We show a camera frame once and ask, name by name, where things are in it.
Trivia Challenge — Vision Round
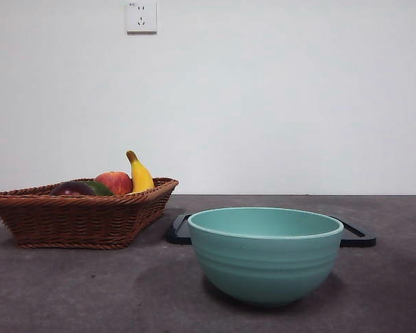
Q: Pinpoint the dark purple plum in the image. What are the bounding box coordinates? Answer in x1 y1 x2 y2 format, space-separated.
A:
50 180 96 196

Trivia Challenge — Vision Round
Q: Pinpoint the green avocado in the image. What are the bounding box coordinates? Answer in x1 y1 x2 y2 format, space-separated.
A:
81 179 114 196

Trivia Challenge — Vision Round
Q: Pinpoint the white wall socket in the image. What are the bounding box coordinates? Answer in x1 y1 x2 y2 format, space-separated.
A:
125 0 158 35

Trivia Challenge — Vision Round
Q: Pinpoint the yellow banana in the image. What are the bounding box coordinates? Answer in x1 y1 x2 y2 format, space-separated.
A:
125 149 155 194

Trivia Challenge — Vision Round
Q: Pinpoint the black rectangular tray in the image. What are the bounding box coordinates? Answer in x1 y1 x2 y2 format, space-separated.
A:
165 213 377 248

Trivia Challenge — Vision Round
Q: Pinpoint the brown wicker basket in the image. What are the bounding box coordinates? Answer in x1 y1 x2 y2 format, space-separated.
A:
0 177 180 250

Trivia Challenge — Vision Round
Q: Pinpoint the teal ribbed bowl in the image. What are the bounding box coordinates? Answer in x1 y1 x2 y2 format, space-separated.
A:
187 207 345 308

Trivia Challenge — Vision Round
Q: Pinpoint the red yellow apple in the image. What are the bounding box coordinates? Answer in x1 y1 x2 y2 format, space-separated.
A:
94 171 133 196

